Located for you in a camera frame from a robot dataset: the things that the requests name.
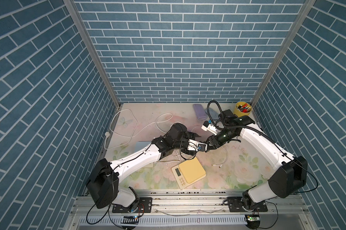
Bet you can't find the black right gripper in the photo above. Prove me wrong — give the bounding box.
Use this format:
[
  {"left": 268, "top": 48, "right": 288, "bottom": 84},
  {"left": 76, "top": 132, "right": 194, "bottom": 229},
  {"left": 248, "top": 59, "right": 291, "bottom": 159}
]
[{"left": 202, "top": 129, "right": 235, "bottom": 150}]

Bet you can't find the yellow electronic kitchen scale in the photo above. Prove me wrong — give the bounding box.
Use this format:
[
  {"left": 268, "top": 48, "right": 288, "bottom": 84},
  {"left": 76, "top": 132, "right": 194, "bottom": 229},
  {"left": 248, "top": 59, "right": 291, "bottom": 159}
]
[{"left": 172, "top": 158, "right": 206, "bottom": 189}]

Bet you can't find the blue electronic kitchen scale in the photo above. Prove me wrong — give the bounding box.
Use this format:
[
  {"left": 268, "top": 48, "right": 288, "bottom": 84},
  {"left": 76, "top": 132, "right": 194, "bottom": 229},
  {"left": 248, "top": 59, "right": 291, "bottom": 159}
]
[{"left": 135, "top": 141, "right": 157, "bottom": 168}]

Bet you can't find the white USB charging cable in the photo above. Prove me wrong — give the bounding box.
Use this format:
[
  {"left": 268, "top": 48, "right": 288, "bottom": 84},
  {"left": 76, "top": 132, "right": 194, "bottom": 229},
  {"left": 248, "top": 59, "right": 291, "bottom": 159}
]
[{"left": 132, "top": 113, "right": 197, "bottom": 162}]

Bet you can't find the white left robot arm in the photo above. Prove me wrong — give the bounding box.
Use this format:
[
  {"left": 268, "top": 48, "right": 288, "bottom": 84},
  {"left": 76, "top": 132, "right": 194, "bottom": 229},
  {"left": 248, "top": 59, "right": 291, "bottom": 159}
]
[{"left": 86, "top": 123, "right": 207, "bottom": 212}]

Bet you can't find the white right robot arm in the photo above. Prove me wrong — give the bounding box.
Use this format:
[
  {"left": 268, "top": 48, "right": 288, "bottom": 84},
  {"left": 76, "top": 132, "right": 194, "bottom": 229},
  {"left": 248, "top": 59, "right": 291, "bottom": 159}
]
[{"left": 202, "top": 110, "right": 308, "bottom": 209}]

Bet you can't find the yellow pen cup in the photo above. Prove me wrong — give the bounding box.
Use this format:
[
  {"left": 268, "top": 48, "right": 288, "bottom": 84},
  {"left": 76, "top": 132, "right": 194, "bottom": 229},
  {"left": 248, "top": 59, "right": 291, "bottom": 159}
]
[{"left": 233, "top": 102, "right": 252, "bottom": 117}]

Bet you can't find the blue pencil case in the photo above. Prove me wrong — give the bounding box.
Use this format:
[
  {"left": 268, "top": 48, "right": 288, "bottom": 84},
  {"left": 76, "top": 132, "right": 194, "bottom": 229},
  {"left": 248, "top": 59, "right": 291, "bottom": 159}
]
[{"left": 205, "top": 108, "right": 219, "bottom": 121}]

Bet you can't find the purple pencil case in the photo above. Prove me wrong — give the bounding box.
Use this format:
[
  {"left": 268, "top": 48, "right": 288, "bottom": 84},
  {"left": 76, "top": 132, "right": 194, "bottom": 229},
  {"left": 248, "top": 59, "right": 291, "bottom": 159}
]
[{"left": 193, "top": 103, "right": 207, "bottom": 120}]

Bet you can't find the floral table mat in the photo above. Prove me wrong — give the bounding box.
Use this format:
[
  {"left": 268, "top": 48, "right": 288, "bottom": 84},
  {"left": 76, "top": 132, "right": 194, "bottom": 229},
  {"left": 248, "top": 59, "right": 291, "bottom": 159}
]
[{"left": 102, "top": 103, "right": 274, "bottom": 191}]

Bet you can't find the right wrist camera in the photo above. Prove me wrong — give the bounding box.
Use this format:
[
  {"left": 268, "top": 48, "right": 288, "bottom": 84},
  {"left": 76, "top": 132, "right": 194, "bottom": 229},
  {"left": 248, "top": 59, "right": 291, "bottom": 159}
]
[{"left": 201, "top": 121, "right": 219, "bottom": 135}]

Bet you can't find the aluminium mounting rail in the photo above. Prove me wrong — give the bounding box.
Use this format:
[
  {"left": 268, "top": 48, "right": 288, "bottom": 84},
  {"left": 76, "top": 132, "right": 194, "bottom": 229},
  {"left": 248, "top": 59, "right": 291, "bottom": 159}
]
[{"left": 69, "top": 188, "right": 309, "bottom": 216}]

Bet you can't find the white power strip cord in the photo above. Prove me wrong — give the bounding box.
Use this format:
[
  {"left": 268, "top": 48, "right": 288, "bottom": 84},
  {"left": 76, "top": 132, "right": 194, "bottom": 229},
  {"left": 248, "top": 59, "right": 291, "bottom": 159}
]
[{"left": 104, "top": 108, "right": 139, "bottom": 150}]

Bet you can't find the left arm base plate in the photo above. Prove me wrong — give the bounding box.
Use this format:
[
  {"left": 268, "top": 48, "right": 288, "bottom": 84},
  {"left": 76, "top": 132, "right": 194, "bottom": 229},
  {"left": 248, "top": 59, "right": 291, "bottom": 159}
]
[{"left": 112, "top": 197, "right": 152, "bottom": 214}]

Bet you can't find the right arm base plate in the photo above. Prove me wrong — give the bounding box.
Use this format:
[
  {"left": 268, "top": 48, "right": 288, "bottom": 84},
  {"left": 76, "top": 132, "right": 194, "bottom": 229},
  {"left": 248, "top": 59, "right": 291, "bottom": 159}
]
[{"left": 223, "top": 196, "right": 268, "bottom": 212}]

